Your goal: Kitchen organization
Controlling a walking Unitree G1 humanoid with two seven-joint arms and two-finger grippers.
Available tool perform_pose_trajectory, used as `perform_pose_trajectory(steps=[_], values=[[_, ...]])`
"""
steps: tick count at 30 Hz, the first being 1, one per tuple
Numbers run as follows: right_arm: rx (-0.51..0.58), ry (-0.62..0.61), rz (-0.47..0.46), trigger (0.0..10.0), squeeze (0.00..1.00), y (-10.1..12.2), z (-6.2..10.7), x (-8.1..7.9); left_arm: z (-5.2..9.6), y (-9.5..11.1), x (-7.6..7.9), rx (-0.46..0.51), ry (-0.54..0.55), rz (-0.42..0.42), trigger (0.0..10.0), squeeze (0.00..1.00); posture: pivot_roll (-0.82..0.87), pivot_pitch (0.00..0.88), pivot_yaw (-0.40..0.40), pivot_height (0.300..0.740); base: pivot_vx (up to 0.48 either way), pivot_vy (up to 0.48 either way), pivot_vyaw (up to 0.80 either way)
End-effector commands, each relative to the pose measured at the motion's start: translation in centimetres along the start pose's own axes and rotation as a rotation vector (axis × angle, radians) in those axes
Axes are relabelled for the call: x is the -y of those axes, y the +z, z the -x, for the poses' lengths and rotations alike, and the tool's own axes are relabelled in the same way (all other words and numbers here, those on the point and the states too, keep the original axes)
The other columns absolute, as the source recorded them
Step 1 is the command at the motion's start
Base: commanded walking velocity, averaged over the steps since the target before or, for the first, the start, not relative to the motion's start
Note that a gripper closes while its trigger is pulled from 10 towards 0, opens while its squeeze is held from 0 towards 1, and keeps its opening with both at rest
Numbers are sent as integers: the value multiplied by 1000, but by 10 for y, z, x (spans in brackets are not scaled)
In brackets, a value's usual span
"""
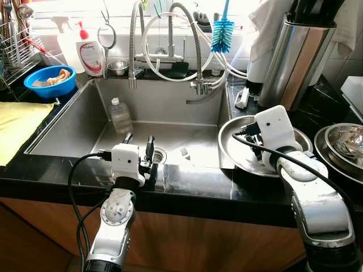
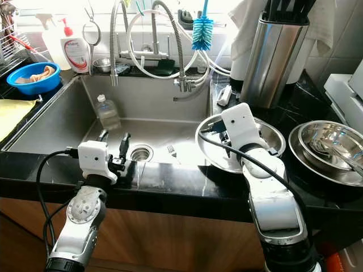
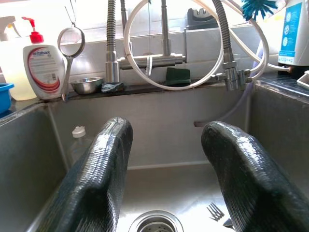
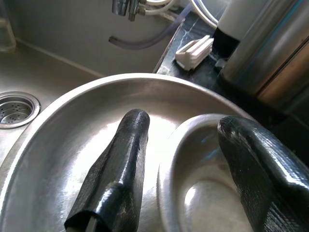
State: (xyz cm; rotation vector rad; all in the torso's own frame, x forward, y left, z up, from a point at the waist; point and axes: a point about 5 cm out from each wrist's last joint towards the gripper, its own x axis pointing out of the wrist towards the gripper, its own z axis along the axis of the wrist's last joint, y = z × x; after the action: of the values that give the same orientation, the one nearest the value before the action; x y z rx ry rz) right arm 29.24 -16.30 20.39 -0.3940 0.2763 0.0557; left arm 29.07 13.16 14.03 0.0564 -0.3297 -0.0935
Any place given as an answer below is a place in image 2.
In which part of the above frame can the steel sink drain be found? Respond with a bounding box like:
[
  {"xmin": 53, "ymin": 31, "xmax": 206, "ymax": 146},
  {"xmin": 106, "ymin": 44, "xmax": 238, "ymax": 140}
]
[{"xmin": 129, "ymin": 143, "xmax": 153, "ymax": 163}]

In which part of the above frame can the clear plastic bottle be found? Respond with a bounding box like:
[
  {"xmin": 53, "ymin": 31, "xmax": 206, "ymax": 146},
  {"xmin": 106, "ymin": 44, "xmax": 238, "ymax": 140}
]
[{"xmin": 95, "ymin": 93, "xmax": 121, "ymax": 133}]

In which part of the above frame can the large steel plate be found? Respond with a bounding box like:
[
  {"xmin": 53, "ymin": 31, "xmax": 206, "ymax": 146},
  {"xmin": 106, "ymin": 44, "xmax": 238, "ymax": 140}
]
[{"xmin": 195, "ymin": 112, "xmax": 288, "ymax": 174}]

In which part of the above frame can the stainless steel sink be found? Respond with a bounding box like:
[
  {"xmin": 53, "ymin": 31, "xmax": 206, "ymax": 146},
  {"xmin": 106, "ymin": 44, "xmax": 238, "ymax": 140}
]
[{"xmin": 8, "ymin": 74, "xmax": 217, "ymax": 167}]

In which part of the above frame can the small white clip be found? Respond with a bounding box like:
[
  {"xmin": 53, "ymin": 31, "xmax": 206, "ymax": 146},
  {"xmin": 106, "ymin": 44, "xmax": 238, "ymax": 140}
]
[{"xmin": 216, "ymin": 84, "xmax": 233, "ymax": 108}]

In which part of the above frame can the small steel cup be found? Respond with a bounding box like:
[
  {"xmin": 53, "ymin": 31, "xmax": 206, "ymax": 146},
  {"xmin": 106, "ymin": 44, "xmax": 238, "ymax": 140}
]
[{"xmin": 92, "ymin": 57, "xmax": 115, "ymax": 74}]

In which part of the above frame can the large steel basin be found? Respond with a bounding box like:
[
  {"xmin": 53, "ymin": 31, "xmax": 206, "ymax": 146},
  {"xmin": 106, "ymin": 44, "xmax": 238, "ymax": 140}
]
[{"xmin": 288, "ymin": 120, "xmax": 363, "ymax": 188}]

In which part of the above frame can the steel flexible faucet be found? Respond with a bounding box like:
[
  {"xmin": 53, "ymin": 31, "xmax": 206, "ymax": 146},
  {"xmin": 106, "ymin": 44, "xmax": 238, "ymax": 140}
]
[{"xmin": 109, "ymin": 0, "xmax": 126, "ymax": 87}]

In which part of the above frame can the blue plastic bowl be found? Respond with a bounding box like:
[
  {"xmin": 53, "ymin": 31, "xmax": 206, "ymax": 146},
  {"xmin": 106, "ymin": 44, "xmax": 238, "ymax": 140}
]
[{"xmin": 6, "ymin": 62, "xmax": 62, "ymax": 96}]

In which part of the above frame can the brown wooden sink cabinet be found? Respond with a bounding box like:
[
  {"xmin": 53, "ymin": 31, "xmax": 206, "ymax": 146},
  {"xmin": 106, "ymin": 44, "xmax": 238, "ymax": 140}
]
[{"xmin": 0, "ymin": 198, "xmax": 268, "ymax": 272}]

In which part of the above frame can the white red soap pump bottle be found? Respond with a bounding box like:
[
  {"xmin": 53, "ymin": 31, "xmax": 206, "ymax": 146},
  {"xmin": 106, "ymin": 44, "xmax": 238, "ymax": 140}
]
[{"xmin": 59, "ymin": 18, "xmax": 92, "ymax": 74}]

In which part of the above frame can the beige cloth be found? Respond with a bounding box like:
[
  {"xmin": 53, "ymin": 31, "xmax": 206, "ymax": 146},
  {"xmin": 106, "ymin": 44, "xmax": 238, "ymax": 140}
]
[{"xmin": 15, "ymin": 65, "xmax": 57, "ymax": 84}]

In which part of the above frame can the dark green sponge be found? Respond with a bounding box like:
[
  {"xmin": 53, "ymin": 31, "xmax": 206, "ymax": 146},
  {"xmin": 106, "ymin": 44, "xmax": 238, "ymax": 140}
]
[{"xmin": 155, "ymin": 58, "xmax": 177, "ymax": 77}]

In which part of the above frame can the yellow cloth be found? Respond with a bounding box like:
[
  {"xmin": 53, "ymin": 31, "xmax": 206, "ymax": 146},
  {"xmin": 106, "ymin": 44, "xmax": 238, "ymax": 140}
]
[{"xmin": 0, "ymin": 99, "xmax": 38, "ymax": 143}]

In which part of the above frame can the steel mixing bowl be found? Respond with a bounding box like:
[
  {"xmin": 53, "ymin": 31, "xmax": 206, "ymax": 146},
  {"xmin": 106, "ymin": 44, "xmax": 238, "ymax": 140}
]
[{"xmin": 297, "ymin": 120, "xmax": 363, "ymax": 171}]

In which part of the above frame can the steel knife block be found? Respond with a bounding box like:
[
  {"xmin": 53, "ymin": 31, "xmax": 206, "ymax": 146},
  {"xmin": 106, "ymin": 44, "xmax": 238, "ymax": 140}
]
[{"xmin": 239, "ymin": 0, "xmax": 317, "ymax": 110}]

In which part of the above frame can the steel mesh strainer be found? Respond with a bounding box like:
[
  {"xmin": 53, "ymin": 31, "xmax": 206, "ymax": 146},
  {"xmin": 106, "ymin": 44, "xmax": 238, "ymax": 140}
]
[{"xmin": 82, "ymin": 0, "xmax": 103, "ymax": 75}]

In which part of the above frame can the white spray bottle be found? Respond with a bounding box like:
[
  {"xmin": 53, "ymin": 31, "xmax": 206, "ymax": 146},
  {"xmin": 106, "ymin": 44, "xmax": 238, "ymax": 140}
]
[{"xmin": 40, "ymin": 12, "xmax": 69, "ymax": 61}]

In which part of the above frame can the steel spoon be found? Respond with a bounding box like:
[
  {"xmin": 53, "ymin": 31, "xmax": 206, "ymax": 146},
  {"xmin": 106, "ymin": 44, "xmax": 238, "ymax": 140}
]
[{"xmin": 314, "ymin": 138, "xmax": 363, "ymax": 178}]

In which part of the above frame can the blue bottle brush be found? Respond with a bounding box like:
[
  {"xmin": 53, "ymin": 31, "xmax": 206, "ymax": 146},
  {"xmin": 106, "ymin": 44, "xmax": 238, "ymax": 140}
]
[{"xmin": 191, "ymin": 0, "xmax": 216, "ymax": 52}]

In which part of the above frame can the white hanging towel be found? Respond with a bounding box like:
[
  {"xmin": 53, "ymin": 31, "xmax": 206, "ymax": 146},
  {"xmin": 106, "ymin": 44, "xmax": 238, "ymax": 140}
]
[
  {"xmin": 226, "ymin": 0, "xmax": 268, "ymax": 61},
  {"xmin": 303, "ymin": 0, "xmax": 347, "ymax": 58}
]

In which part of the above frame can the white washing machine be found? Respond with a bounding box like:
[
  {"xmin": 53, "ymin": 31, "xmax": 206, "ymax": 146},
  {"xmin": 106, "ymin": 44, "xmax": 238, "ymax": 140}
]
[{"xmin": 323, "ymin": 59, "xmax": 363, "ymax": 134}]

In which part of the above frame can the orange plastic object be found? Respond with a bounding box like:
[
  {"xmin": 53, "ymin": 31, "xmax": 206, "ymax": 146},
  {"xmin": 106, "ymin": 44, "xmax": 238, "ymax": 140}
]
[{"xmin": 324, "ymin": 251, "xmax": 344, "ymax": 272}]

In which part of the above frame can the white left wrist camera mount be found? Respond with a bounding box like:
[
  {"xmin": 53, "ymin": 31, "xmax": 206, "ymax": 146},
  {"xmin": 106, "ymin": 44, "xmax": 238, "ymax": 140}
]
[{"xmin": 77, "ymin": 140, "xmax": 112, "ymax": 177}]

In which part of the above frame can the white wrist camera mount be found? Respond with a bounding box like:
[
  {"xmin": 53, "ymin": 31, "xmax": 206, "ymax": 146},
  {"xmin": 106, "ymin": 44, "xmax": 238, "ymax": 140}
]
[
  {"xmin": 220, "ymin": 102, "xmax": 269, "ymax": 150},
  {"xmin": 77, "ymin": 140, "xmax": 112, "ymax": 177}
]

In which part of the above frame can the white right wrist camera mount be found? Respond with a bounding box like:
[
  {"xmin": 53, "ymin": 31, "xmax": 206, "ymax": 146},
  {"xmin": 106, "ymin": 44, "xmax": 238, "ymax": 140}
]
[{"xmin": 220, "ymin": 102, "xmax": 269, "ymax": 150}]

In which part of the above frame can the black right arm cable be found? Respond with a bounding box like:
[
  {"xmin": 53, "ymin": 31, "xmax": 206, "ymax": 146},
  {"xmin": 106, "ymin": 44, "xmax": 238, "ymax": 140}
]
[{"xmin": 195, "ymin": 118, "xmax": 314, "ymax": 228}]

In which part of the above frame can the white hose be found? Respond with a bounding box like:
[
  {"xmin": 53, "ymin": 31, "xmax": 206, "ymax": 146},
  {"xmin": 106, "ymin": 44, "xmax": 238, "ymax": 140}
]
[{"xmin": 125, "ymin": 8, "xmax": 231, "ymax": 80}]

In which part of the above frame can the grey hose faucet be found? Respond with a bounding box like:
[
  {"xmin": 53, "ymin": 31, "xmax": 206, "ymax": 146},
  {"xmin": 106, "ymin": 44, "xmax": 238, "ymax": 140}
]
[{"xmin": 150, "ymin": 0, "xmax": 197, "ymax": 95}]

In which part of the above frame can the red handled utensil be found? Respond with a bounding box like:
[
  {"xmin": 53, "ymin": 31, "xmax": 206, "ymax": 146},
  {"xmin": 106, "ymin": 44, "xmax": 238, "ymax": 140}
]
[{"xmin": 11, "ymin": 33, "xmax": 36, "ymax": 53}]

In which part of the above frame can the wire dish rack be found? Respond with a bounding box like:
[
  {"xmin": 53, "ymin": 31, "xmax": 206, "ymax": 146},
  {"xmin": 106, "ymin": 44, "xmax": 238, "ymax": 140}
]
[{"xmin": 0, "ymin": 0, "xmax": 30, "ymax": 70}]

